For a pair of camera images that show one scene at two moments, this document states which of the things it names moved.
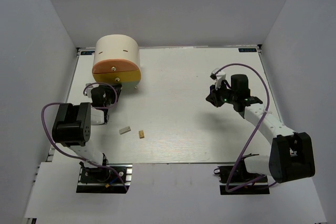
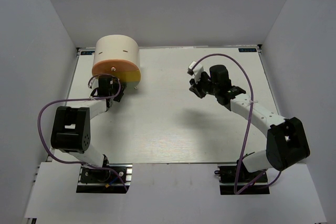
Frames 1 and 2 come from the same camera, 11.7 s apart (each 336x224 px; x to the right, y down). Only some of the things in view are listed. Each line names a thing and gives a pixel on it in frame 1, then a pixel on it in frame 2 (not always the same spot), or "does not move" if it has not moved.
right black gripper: (213, 97) to (196, 88)
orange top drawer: (114, 65) does not move
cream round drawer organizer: (117, 60) does not move
